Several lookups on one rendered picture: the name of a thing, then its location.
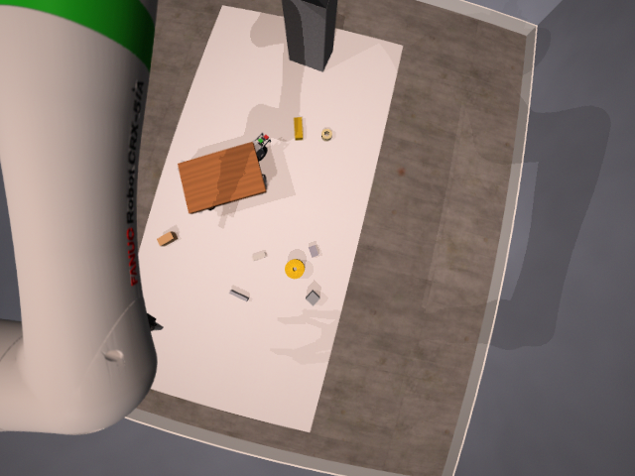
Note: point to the yellow rectangular block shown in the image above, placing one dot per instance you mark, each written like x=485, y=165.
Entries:
x=298, y=128

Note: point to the yellow ring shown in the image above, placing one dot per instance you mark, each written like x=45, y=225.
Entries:
x=289, y=269

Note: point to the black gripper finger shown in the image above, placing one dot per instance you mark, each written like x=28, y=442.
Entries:
x=153, y=322

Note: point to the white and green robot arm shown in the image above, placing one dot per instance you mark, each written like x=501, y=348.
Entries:
x=74, y=78

